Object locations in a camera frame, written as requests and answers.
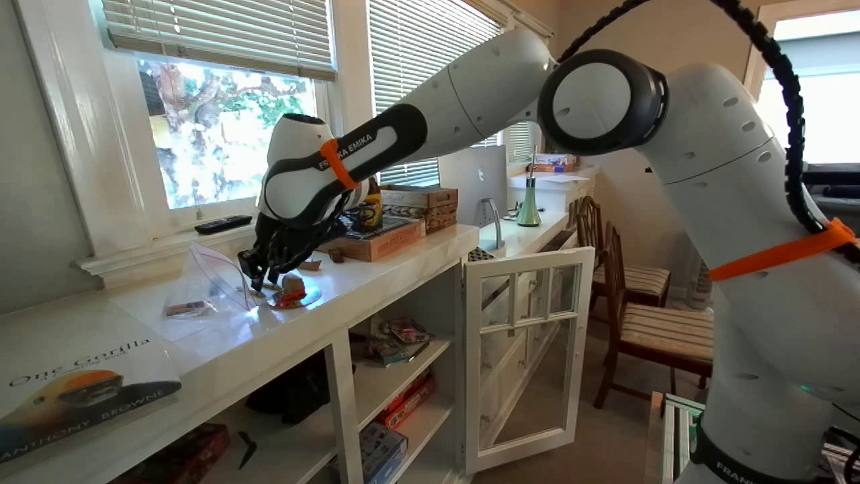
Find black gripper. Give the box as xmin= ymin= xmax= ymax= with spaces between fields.
xmin=239 ymin=216 xmax=347 ymax=294

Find clear plastic bag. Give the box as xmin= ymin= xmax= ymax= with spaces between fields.
xmin=162 ymin=245 xmax=252 ymax=321

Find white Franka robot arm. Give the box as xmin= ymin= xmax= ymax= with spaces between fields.
xmin=242 ymin=0 xmax=860 ymax=484

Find black remote on sill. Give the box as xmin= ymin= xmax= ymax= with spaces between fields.
xmin=192 ymin=216 xmax=252 ymax=237

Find wooden box with book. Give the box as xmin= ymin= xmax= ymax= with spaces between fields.
xmin=324 ymin=218 xmax=425 ymax=260

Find black bag on shelf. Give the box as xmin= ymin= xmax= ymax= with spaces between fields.
xmin=243 ymin=353 xmax=329 ymax=424

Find white shelf unit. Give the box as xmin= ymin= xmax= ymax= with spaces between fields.
xmin=0 ymin=225 xmax=479 ymax=484

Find books on middle shelf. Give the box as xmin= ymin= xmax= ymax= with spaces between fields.
xmin=350 ymin=318 xmax=433 ymax=365

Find crayon box yellow green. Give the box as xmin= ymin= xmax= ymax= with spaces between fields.
xmin=360 ymin=178 xmax=382 ymax=231

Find wooden crate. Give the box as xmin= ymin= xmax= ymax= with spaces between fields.
xmin=382 ymin=188 xmax=460 ymax=235

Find large book with bird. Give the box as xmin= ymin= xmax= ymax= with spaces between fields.
xmin=0 ymin=311 xmax=180 ymax=462

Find window blind left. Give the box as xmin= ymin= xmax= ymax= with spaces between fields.
xmin=102 ymin=0 xmax=336 ymax=79

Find silver computer monitor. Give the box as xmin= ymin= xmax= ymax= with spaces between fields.
xmin=437 ymin=145 xmax=507 ymax=252

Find green bottle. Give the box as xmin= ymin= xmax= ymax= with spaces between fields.
xmin=518 ymin=175 xmax=540 ymax=228

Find wooden chair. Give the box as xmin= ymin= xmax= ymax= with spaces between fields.
xmin=593 ymin=222 xmax=715 ymax=408
xmin=569 ymin=196 xmax=672 ymax=307

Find black cable conduit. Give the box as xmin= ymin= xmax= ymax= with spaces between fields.
xmin=554 ymin=0 xmax=829 ymax=237

